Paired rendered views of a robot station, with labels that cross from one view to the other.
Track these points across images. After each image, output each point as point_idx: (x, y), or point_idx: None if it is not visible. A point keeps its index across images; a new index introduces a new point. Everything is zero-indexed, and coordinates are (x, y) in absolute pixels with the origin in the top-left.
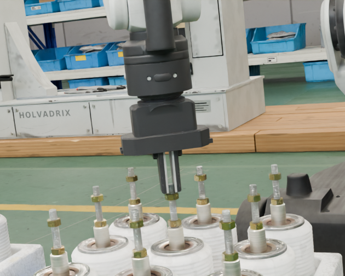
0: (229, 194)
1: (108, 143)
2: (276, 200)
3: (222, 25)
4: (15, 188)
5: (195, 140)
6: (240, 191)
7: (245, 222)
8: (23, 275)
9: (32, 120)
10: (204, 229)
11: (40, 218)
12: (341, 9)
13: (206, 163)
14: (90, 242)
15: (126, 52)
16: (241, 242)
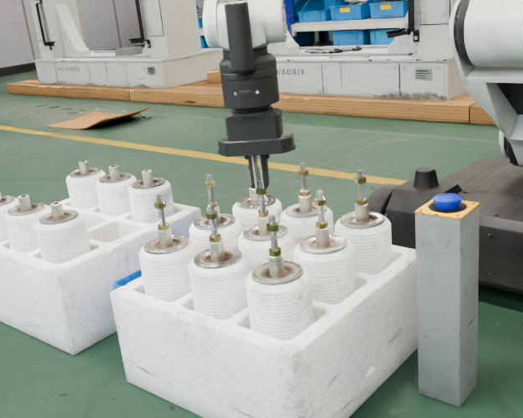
0: (417, 166)
1: (334, 104)
2: (359, 201)
3: None
4: None
5: (276, 148)
6: (429, 165)
7: (371, 206)
8: (179, 232)
9: None
10: (300, 217)
11: (247, 172)
12: (463, 19)
13: (416, 131)
14: (206, 218)
15: (220, 69)
16: (314, 235)
